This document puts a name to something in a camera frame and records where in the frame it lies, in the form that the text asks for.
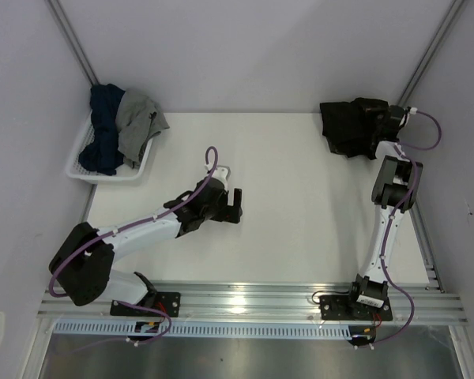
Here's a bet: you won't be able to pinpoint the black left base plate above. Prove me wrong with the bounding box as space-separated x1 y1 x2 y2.
110 292 182 317

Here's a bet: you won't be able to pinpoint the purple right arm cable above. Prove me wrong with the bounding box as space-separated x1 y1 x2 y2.
351 108 443 351

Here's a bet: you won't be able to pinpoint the grey shorts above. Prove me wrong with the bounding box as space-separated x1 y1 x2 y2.
115 89 170 168

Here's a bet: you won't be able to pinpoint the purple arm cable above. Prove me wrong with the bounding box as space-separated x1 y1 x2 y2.
47 146 222 352
351 108 443 351

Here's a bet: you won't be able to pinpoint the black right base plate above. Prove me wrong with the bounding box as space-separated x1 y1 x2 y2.
318 295 393 321

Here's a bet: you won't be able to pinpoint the white perforated basket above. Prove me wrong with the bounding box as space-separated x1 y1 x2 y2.
65 113 157 186

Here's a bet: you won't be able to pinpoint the black shorts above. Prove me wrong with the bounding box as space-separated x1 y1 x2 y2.
319 97 389 159

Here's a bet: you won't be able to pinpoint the right aluminium corner post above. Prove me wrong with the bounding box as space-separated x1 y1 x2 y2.
389 1 469 107

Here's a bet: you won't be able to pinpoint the aluminium mounting rail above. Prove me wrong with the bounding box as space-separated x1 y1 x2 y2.
36 280 469 325

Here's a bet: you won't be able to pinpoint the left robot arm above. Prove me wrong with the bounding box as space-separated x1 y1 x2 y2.
48 178 243 316

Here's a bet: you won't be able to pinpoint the aluminium corner post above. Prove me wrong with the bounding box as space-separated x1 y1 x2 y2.
45 0 100 86
389 1 469 107

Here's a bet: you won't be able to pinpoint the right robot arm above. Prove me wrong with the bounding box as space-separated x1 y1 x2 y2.
344 106 423 321

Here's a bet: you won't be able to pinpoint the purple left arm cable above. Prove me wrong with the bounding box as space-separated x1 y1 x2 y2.
47 146 222 352

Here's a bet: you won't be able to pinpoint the dark blue garment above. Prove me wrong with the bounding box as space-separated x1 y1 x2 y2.
78 84 125 176

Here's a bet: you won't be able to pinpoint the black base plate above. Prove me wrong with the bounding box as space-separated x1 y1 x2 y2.
110 292 182 317
318 295 393 321

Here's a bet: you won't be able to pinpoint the left aluminium corner post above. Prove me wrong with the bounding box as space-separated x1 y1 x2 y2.
45 0 100 86

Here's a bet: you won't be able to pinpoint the white slotted cable duct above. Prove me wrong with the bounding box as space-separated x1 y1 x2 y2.
54 319 352 340

